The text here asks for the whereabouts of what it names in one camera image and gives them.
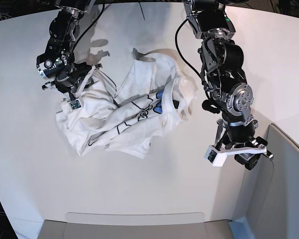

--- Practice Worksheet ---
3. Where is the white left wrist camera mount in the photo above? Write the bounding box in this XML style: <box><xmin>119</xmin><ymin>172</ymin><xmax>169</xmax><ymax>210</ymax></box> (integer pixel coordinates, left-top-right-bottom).
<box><xmin>203</xmin><ymin>119</ymin><xmax>274</xmax><ymax>167</ymax></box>

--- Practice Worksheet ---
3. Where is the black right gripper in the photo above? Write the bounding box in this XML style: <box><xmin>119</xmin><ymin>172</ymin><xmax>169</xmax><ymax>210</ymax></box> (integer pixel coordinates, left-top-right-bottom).
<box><xmin>54</xmin><ymin>63</ymin><xmax>92</xmax><ymax>94</ymax></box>

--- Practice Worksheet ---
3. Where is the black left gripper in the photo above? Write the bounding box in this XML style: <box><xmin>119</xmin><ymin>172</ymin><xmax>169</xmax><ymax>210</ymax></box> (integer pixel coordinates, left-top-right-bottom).
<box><xmin>224</xmin><ymin>123</ymin><xmax>268</xmax><ymax>170</ymax></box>

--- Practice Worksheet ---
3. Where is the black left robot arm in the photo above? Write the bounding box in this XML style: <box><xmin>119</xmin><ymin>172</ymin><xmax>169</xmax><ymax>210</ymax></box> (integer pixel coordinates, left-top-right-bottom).
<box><xmin>183</xmin><ymin>0</ymin><xmax>273</xmax><ymax>170</ymax></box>

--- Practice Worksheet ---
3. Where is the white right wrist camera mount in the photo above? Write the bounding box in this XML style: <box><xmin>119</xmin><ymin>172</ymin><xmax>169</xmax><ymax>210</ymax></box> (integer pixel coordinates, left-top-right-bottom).
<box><xmin>42</xmin><ymin>63</ymin><xmax>103</xmax><ymax>111</ymax></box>

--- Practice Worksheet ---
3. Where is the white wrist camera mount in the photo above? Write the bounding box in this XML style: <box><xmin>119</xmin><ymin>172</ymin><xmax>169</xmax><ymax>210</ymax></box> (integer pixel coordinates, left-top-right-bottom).
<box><xmin>203</xmin><ymin>119</ymin><xmax>274</xmax><ymax>167</ymax></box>
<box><xmin>42</xmin><ymin>63</ymin><xmax>103</xmax><ymax>111</ymax></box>

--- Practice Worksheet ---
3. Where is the white t-shirt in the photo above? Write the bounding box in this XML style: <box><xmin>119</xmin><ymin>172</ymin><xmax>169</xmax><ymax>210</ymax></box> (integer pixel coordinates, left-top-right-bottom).
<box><xmin>55</xmin><ymin>51</ymin><xmax>195</xmax><ymax>159</ymax></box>

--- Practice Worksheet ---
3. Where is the grey cardboard box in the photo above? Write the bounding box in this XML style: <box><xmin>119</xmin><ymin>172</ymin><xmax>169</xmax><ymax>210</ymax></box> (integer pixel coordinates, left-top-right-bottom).
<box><xmin>38</xmin><ymin>124</ymin><xmax>299</xmax><ymax>239</ymax></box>

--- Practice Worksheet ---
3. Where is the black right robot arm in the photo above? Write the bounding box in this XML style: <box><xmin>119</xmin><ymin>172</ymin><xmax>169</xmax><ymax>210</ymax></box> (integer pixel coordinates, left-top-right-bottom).
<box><xmin>36</xmin><ymin>0</ymin><xmax>95</xmax><ymax>100</ymax></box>

